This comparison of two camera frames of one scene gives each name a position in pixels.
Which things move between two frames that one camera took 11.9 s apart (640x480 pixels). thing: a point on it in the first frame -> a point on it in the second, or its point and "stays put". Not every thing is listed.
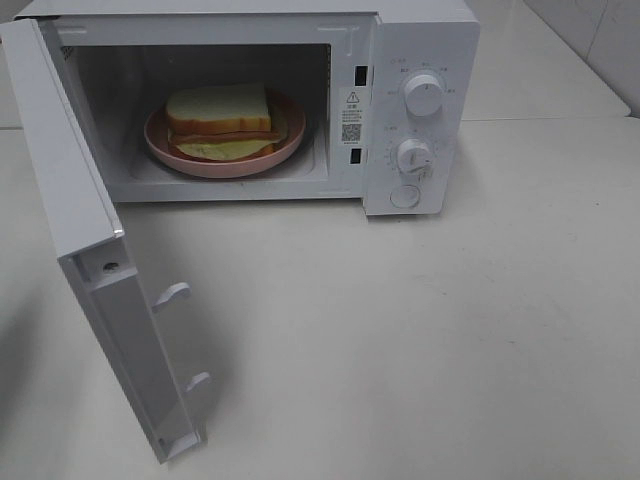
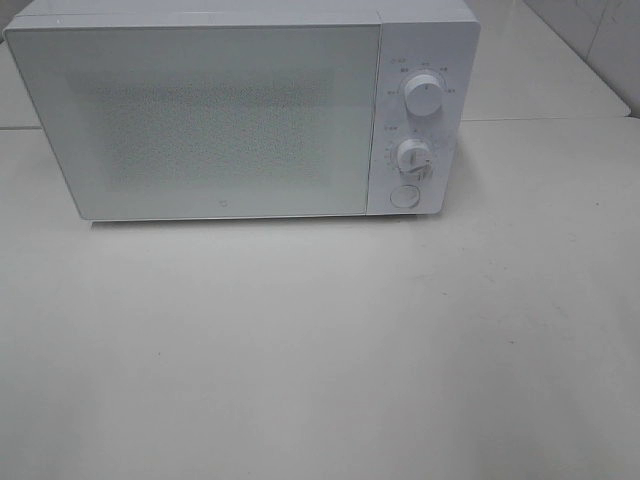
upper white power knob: (424, 95) stays put
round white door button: (404, 196) stays put
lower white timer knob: (414, 157) stays put
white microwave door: (94, 252) -> (190, 121)
